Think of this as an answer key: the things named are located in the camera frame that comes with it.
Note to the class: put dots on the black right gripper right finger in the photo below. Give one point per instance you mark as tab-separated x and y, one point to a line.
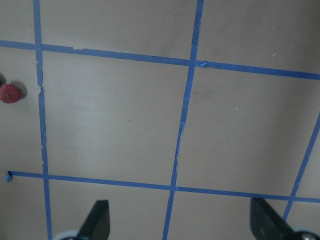
266	224

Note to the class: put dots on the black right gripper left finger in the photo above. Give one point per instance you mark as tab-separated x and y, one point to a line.
97	224

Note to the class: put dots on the round red strawberry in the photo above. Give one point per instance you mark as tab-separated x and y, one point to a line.
9	93

